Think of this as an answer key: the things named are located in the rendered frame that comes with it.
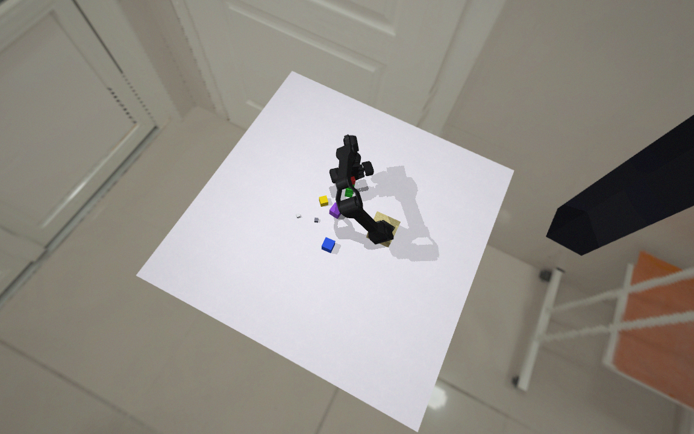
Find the purple block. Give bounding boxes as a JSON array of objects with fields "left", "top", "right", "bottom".
[{"left": 329, "top": 203, "right": 341, "bottom": 219}]

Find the blue cube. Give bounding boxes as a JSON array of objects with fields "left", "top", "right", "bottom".
[{"left": 322, "top": 237, "right": 335, "bottom": 253}]

